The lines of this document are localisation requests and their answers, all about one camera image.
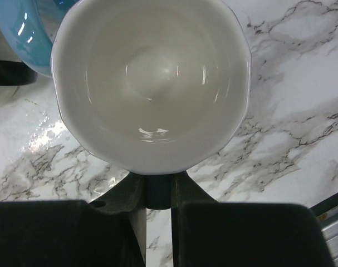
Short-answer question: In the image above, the iridescent blue mug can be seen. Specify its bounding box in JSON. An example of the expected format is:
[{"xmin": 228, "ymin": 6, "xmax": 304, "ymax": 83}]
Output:
[{"xmin": 0, "ymin": 1, "xmax": 76, "ymax": 77}]

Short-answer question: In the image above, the aluminium frame rail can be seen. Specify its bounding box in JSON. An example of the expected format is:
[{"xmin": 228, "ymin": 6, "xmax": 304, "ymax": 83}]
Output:
[{"xmin": 311, "ymin": 193, "xmax": 338, "ymax": 266}]

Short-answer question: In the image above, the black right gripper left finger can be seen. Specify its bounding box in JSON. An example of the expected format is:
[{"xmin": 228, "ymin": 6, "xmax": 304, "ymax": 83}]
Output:
[{"xmin": 0, "ymin": 174, "xmax": 145, "ymax": 266}]

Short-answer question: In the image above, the cream mug black handle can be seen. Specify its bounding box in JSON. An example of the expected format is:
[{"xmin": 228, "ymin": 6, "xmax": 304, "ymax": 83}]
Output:
[{"xmin": 0, "ymin": 60, "xmax": 38, "ymax": 106}]

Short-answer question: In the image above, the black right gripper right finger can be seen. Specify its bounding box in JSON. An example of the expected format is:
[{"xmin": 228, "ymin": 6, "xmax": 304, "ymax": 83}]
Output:
[{"xmin": 171, "ymin": 172, "xmax": 334, "ymax": 266}]

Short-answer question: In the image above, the light blue faceted mug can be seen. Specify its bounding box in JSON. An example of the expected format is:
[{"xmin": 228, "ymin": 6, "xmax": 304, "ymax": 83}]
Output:
[{"xmin": 50, "ymin": 0, "xmax": 253, "ymax": 209}]

